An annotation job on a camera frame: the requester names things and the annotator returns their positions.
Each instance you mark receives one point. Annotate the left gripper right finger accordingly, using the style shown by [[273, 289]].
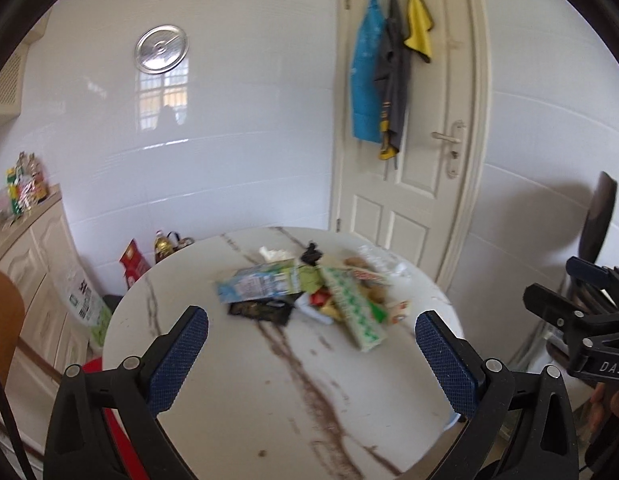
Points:
[[468, 381]]

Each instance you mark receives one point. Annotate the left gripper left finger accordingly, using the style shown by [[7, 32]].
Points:
[[161, 371]]

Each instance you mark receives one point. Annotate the green checkered food bag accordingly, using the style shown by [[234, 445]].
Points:
[[355, 308]]

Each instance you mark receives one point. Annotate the red white snack wrapper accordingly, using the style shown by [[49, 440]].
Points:
[[311, 305]]

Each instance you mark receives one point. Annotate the cream kitchen cabinet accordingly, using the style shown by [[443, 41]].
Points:
[[32, 252]]

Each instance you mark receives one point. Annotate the person's right hand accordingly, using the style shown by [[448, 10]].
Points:
[[604, 401]]

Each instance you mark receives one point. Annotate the red snack bag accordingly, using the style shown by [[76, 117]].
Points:
[[134, 264]]

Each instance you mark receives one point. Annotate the white green plastic bag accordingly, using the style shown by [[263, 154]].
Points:
[[83, 302]]

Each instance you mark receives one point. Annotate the red plastic stool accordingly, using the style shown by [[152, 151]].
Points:
[[120, 443]]

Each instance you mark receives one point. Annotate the cooking oil bottle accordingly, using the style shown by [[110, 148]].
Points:
[[163, 247]]

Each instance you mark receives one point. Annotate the black snack packet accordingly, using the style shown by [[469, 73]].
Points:
[[276, 311]]

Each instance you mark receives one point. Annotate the blue green snack bag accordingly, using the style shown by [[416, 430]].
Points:
[[267, 280]]

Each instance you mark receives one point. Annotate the red patterned paper wrapper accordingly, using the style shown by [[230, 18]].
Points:
[[370, 277]]

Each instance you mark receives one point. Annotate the clear plastic bag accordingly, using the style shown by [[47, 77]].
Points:
[[382, 261]]

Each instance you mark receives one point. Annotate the wooden chair back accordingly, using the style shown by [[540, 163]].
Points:
[[12, 315]]

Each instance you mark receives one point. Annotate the lime green packet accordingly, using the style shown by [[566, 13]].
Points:
[[310, 278]]

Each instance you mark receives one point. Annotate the white panel door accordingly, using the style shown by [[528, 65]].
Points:
[[408, 204]]

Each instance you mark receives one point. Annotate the small black wrapper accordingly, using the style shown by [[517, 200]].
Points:
[[312, 255]]

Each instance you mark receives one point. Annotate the bottles on cabinet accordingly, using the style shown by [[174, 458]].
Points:
[[26, 184]]

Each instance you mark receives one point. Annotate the blue hanging apron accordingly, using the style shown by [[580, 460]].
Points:
[[365, 101]]

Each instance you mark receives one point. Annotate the dark grey hanging apron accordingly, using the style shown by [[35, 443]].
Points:
[[392, 72]]

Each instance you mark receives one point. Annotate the yellow hanging cloth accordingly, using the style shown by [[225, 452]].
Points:
[[420, 24]]

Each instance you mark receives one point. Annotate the silver door handle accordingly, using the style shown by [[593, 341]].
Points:
[[454, 145]]

